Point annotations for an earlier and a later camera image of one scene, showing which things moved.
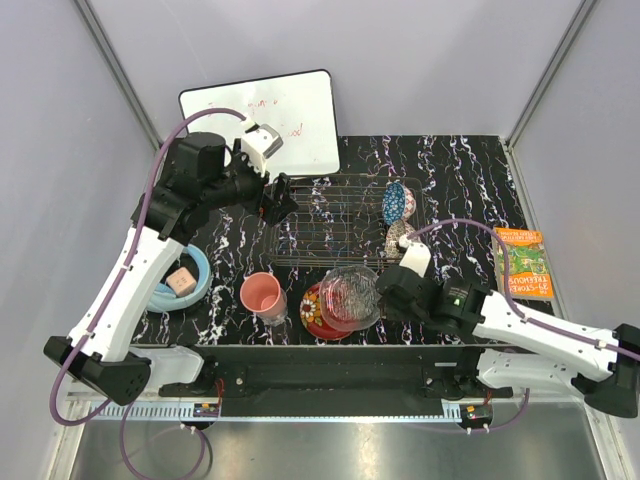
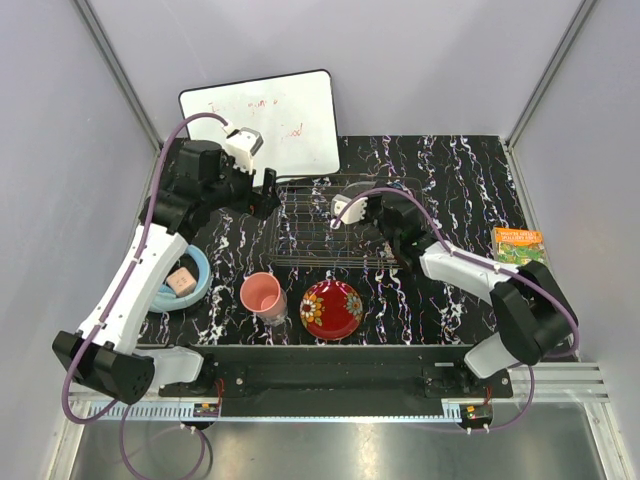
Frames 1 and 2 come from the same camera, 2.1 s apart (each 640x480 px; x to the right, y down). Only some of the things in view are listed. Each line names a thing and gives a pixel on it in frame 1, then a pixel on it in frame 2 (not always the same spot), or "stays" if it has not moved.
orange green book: (529, 270) stays
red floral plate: (313, 318) stays
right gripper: (388, 306) to (373, 199)
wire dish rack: (339, 220) stays
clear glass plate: (350, 297) to (354, 189)
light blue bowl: (164, 298) stays
